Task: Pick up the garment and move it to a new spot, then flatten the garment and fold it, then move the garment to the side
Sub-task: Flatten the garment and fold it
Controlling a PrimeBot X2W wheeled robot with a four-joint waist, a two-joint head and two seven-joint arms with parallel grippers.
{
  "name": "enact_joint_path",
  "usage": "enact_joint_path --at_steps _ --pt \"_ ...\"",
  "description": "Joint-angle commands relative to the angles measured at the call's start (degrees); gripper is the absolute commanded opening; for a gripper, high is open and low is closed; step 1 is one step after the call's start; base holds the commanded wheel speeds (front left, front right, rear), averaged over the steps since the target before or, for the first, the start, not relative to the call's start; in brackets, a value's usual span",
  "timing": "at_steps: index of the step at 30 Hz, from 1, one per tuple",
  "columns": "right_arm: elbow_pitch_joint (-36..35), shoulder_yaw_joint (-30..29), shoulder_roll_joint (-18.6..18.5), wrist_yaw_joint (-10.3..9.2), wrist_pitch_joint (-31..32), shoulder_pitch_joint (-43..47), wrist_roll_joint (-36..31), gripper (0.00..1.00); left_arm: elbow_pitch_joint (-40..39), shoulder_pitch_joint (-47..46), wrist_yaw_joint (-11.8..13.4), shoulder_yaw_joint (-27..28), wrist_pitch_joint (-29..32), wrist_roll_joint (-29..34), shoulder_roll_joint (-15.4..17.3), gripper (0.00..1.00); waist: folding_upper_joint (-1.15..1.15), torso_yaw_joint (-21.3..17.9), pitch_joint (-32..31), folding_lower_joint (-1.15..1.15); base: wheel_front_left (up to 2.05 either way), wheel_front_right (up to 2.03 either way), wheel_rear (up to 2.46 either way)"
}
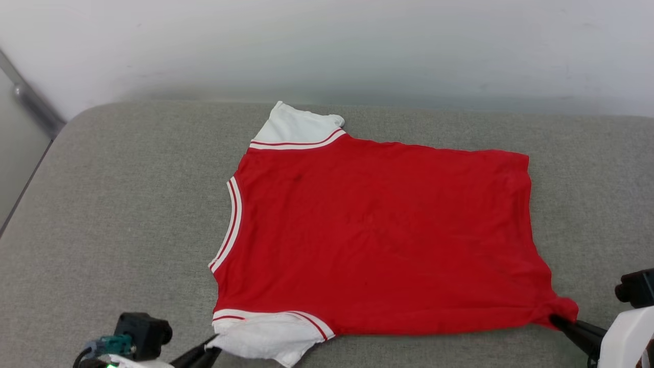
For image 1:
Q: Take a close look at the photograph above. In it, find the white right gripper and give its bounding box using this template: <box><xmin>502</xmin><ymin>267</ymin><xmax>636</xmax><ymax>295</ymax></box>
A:
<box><xmin>549</xmin><ymin>306</ymin><xmax>654</xmax><ymax>368</ymax></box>

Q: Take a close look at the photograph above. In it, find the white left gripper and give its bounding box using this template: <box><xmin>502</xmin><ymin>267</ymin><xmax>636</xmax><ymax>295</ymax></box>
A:
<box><xmin>97</xmin><ymin>335</ymin><xmax>223</xmax><ymax>368</ymax></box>

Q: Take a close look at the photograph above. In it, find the red and white t-shirt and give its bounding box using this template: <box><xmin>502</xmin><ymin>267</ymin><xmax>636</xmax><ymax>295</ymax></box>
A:
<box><xmin>208</xmin><ymin>101</ymin><xmax>579</xmax><ymax>368</ymax></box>

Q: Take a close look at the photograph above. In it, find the teal left camera connector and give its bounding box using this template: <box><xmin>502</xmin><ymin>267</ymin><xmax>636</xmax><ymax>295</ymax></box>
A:
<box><xmin>84</xmin><ymin>335</ymin><xmax>134</xmax><ymax>358</ymax></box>

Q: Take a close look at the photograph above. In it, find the thin black left gripper cable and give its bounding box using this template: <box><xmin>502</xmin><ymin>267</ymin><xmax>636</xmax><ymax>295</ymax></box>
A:
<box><xmin>73</xmin><ymin>347</ymin><xmax>98</xmax><ymax>368</ymax></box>

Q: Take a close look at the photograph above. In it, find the grey metal wall strip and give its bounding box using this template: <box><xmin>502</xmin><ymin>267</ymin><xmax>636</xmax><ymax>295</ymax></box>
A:
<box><xmin>0</xmin><ymin>49</ymin><xmax>67</xmax><ymax>140</ymax></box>

